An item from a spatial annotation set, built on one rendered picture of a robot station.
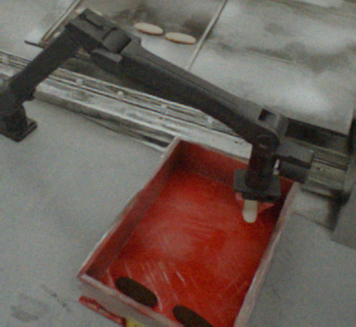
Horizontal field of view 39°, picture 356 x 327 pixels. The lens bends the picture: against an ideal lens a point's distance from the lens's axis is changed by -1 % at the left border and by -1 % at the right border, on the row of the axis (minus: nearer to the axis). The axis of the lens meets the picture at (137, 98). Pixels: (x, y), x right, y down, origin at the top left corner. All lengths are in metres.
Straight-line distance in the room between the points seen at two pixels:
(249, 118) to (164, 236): 0.36
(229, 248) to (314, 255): 0.19
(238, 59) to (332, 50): 0.30
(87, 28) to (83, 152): 0.42
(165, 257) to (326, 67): 0.80
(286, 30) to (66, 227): 0.97
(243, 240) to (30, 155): 0.59
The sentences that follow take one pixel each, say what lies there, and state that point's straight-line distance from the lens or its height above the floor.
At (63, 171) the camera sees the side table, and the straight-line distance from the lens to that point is 1.33.
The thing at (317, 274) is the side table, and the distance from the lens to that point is 1.21.
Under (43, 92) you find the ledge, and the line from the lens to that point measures 1.52.
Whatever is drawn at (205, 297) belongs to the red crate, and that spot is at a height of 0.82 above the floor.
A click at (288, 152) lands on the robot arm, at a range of 1.07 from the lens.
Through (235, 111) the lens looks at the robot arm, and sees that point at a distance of 1.02.
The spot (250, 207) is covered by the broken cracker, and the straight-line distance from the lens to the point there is 1.23.
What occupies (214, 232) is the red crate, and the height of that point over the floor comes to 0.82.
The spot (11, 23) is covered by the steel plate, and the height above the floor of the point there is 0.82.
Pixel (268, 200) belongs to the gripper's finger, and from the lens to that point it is 1.16.
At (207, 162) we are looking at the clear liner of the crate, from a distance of 1.28.
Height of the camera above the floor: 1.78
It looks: 39 degrees down
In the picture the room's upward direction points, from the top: 2 degrees clockwise
